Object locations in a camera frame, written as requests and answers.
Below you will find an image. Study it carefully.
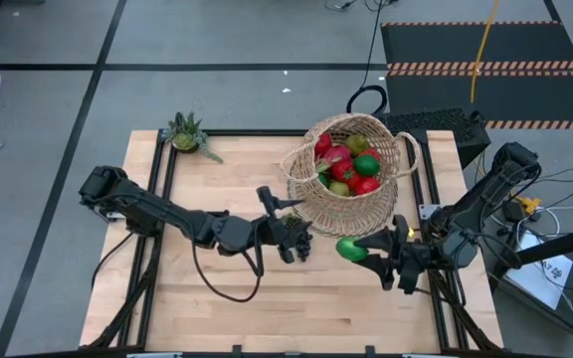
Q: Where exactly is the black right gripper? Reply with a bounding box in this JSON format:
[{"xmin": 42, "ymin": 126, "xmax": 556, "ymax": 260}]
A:
[{"xmin": 353, "ymin": 214, "xmax": 440, "ymax": 296}]

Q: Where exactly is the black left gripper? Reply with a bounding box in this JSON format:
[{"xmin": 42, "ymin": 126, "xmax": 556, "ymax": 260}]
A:
[{"xmin": 250, "ymin": 185, "xmax": 312, "ymax": 266}]

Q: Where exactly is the black grape bunch with leaves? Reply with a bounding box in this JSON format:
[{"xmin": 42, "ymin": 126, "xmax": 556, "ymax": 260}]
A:
[{"xmin": 281, "ymin": 213, "xmax": 314, "ymax": 264}]

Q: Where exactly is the small yellow-green pear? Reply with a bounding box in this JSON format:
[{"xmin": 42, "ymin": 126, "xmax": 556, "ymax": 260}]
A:
[{"xmin": 327, "ymin": 180, "xmax": 351, "ymax": 198}]

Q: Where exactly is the shiny red apple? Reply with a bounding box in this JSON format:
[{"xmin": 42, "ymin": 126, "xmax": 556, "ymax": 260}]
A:
[{"xmin": 353, "ymin": 176, "xmax": 382, "ymax": 197}]

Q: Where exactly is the dark red apple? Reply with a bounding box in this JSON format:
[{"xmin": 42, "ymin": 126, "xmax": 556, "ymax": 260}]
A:
[{"xmin": 313, "ymin": 133, "xmax": 333, "ymax": 158}]

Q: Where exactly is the potted succulent plant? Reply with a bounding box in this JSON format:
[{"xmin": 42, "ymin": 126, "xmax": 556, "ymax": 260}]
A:
[{"xmin": 160, "ymin": 109, "xmax": 225, "ymax": 165}]

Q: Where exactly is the black perforated computer case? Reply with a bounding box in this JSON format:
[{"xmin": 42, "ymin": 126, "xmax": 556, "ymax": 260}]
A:
[{"xmin": 373, "ymin": 107, "xmax": 492, "ymax": 169}]

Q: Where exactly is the yellow connector plug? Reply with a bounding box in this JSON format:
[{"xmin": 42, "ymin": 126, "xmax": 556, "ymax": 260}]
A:
[{"xmin": 517, "ymin": 197, "xmax": 542, "ymax": 215}]

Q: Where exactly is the white paper sheet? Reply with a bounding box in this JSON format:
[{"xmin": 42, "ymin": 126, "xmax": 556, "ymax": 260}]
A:
[{"xmin": 514, "ymin": 231, "xmax": 573, "ymax": 312}]

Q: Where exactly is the black side desk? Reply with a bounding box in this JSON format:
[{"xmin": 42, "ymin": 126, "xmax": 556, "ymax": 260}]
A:
[{"xmin": 489, "ymin": 221, "xmax": 573, "ymax": 349}]

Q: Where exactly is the black hazard-striped floor mat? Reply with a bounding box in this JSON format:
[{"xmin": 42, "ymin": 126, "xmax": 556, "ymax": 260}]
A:
[{"xmin": 379, "ymin": 20, "xmax": 573, "ymax": 131}]

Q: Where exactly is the woven wicker basket with handles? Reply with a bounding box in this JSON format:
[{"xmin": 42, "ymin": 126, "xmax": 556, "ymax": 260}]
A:
[{"xmin": 279, "ymin": 111, "xmax": 423, "ymax": 240}]

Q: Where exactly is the black aluminium table frame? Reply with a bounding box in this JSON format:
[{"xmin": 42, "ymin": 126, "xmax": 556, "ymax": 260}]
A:
[{"xmin": 80, "ymin": 127, "xmax": 505, "ymax": 358}]

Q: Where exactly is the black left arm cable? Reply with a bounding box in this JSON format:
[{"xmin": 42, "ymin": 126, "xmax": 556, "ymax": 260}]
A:
[{"xmin": 190, "ymin": 233, "xmax": 267, "ymax": 304}]

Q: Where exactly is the black coiled floor cable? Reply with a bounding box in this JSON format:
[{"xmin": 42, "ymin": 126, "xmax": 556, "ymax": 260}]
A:
[{"xmin": 344, "ymin": 0, "xmax": 390, "ymax": 116}]

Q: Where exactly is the yellow hanging cable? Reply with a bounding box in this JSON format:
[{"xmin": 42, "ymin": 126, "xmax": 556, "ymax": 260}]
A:
[{"xmin": 469, "ymin": 0, "xmax": 501, "ymax": 104}]

